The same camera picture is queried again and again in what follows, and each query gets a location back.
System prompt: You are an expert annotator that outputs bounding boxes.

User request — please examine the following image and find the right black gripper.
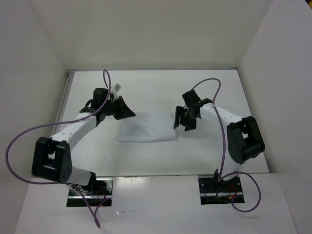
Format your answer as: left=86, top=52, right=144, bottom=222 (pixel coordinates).
left=174, top=105, right=198, bottom=131

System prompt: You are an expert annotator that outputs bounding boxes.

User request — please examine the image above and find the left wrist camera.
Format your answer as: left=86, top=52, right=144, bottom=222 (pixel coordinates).
left=110, top=83, right=121, bottom=97

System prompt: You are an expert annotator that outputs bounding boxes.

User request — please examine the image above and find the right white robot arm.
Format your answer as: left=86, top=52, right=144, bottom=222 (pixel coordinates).
left=174, top=90, right=265, bottom=192

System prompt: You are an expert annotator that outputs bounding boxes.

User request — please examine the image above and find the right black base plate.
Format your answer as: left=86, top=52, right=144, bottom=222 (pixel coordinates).
left=198, top=176, right=245, bottom=205

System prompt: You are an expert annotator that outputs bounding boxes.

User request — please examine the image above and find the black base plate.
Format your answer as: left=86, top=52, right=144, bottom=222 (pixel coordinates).
left=198, top=176, right=245, bottom=205
left=66, top=178, right=114, bottom=208

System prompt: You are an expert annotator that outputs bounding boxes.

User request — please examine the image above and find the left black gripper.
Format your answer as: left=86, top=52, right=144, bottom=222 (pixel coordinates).
left=102, top=96, right=135, bottom=120

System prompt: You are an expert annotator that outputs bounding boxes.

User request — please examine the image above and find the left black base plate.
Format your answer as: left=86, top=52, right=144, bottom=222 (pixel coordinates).
left=66, top=178, right=114, bottom=208

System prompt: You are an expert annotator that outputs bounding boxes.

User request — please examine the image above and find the white skirt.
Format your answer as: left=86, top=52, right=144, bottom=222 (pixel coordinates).
left=117, top=112, right=177, bottom=143

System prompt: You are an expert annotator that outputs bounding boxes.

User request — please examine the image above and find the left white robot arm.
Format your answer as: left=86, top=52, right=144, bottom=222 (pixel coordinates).
left=31, top=84, right=135, bottom=195

